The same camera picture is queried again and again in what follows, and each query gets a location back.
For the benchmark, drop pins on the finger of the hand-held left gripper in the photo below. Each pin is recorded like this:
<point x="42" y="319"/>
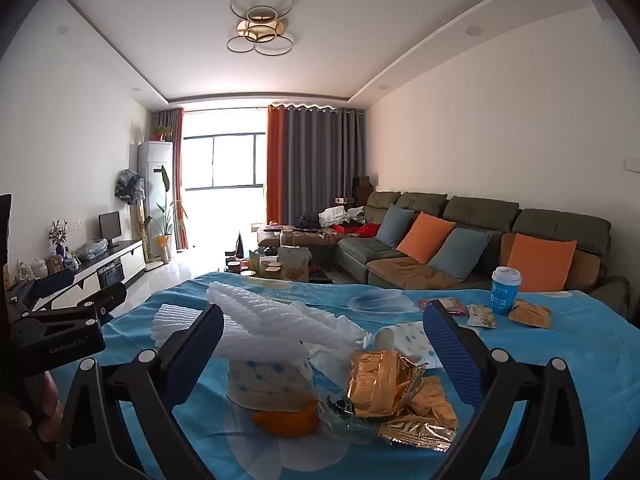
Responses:
<point x="107" y="297"/>
<point x="52" y="281"/>

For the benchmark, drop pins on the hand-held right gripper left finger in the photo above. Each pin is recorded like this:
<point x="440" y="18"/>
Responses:
<point x="195" y="360"/>

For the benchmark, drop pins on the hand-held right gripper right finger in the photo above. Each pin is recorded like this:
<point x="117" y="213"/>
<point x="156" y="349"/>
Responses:
<point x="450" y="352"/>

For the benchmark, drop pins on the white foam net sleeve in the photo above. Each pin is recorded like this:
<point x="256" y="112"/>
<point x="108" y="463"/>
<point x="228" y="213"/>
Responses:
<point x="175" y="322"/>
<point x="270" y="320"/>

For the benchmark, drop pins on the person's left hand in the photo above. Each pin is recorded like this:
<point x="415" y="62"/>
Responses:
<point x="47" y="405"/>

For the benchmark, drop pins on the framed picture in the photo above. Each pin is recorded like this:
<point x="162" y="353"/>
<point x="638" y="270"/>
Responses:
<point x="56" y="264"/>

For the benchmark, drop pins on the white ceramic jar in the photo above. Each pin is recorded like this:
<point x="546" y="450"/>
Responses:
<point x="39" y="269"/>

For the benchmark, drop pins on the blue white porcelain jar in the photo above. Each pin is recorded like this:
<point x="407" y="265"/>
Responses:
<point x="71" y="260"/>

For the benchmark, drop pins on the blue vase with flowers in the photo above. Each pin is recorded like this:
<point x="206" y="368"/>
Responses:
<point x="59" y="240"/>

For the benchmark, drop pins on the white TV cabinet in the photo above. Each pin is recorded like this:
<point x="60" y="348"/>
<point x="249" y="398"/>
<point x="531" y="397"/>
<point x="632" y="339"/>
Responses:
<point x="130" y="257"/>

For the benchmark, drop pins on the patterned paper cup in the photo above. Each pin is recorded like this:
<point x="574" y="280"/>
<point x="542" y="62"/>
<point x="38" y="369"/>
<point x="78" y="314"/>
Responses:
<point x="405" y="340"/>
<point x="270" y="385"/>

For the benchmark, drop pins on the red snack packet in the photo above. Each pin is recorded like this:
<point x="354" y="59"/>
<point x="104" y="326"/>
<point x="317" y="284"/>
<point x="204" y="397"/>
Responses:
<point x="445" y="306"/>

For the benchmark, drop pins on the white snack packet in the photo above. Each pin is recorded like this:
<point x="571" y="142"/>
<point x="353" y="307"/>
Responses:
<point x="481" y="316"/>

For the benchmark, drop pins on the crumpled clear plastic bag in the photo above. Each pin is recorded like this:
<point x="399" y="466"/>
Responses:
<point x="92" y="250"/>

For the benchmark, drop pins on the black monitor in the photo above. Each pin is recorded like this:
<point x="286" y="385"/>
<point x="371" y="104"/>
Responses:
<point x="110" y="225"/>

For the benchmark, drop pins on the blue cup with white lid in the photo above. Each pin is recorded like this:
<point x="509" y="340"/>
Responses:
<point x="505" y="295"/>

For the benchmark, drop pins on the small gold foil packet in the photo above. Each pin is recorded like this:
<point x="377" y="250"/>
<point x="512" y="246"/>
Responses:
<point x="420" y="432"/>

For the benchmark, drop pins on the flat gold snack packet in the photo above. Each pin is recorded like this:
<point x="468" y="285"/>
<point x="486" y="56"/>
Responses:
<point x="530" y="315"/>

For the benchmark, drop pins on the large leafy potted plant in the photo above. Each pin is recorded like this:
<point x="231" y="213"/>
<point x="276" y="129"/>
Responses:
<point x="162" y="220"/>

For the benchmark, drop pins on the blue cushion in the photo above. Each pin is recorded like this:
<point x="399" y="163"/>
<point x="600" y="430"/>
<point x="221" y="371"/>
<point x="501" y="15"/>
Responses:
<point x="460" y="255"/>
<point x="392" y="225"/>

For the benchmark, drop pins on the orange peel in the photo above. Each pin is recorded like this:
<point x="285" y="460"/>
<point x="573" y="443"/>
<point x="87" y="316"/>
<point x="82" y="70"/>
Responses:
<point x="285" y="422"/>

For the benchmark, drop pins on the covered standing fan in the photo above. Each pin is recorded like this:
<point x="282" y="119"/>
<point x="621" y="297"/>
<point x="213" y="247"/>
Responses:
<point x="129" y="185"/>

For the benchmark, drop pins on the orange cushion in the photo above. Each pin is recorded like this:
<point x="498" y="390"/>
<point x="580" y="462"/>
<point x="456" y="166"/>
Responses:
<point x="425" y="237"/>
<point x="540" y="262"/>

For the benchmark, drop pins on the small clear plastic wrapper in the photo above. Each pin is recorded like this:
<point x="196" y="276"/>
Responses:
<point x="345" y="410"/>

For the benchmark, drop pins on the white standing air conditioner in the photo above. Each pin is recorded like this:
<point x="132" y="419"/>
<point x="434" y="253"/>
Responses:
<point x="155" y="185"/>

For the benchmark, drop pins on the orange curtain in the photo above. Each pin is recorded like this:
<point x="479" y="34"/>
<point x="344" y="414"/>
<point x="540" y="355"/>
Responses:
<point x="179" y="180"/>
<point x="275" y="160"/>

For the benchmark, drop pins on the cluttered coffee table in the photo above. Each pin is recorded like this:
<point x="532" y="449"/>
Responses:
<point x="292" y="260"/>

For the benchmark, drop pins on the green sofa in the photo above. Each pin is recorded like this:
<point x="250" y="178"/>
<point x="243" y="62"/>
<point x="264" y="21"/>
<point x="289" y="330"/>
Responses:
<point x="475" y="210"/>

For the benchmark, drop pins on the red cloth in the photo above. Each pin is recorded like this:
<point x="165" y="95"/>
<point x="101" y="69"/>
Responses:
<point x="367" y="230"/>

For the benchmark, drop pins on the small potted plant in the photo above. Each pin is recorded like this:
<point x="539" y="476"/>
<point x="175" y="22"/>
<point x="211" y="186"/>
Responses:
<point x="161" y="132"/>

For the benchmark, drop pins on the pile of white clothes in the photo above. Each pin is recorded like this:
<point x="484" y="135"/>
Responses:
<point x="340" y="215"/>

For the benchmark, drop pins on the brown cardboard boxes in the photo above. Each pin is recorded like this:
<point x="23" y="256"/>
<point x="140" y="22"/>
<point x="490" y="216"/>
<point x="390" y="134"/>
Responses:
<point x="362" y="187"/>

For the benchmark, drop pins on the grey curtain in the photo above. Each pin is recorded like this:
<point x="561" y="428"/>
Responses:
<point x="167" y="120"/>
<point x="320" y="160"/>

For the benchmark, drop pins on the window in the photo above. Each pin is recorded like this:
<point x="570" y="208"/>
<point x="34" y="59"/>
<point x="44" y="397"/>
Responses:
<point x="235" y="160"/>

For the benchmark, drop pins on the white wall switch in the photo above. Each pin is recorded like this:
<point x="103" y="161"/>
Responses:
<point x="632" y="164"/>

